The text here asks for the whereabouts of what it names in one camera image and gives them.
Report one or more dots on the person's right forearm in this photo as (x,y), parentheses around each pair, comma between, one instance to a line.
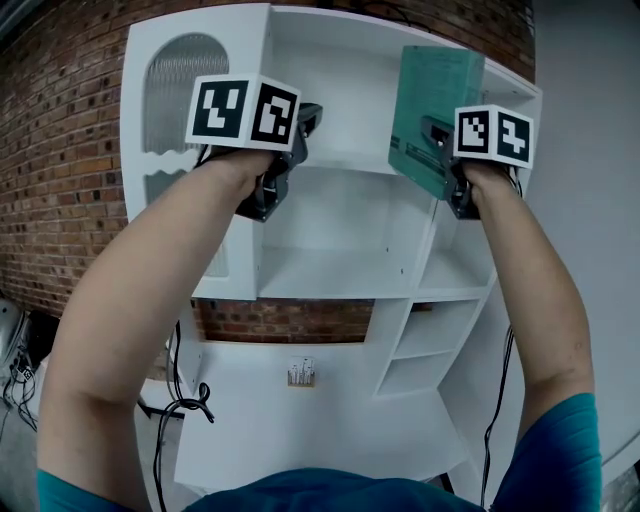
(530,280)

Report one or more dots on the green book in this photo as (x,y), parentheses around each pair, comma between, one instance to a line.
(431,90)

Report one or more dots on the teal shirt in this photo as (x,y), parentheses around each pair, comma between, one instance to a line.
(350,492)

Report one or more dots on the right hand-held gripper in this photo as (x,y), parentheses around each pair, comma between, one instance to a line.
(492,135)

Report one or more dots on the white door with ribbed glass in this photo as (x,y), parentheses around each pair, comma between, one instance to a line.
(165,100)

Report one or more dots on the person's left forearm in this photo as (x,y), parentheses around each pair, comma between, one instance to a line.
(150,280)

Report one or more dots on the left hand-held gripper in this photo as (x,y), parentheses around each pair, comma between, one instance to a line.
(239,111)

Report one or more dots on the silver metal appliance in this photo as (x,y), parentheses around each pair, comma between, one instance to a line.
(11,332)

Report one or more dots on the white shelf unit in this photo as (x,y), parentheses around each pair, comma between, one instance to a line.
(345,210)

